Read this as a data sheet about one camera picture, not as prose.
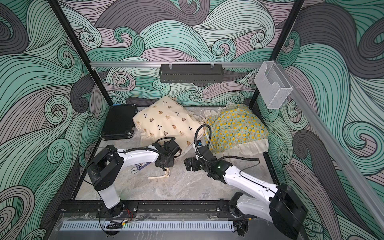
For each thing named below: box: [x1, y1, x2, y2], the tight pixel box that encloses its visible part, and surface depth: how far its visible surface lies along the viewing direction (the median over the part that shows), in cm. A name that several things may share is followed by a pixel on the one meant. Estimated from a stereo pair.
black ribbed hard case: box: [100, 104, 138, 141], surface depth 106 cm
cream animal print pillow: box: [132, 96, 206, 156], surface depth 100 cm
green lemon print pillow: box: [201, 103, 270, 156], surface depth 98 cm
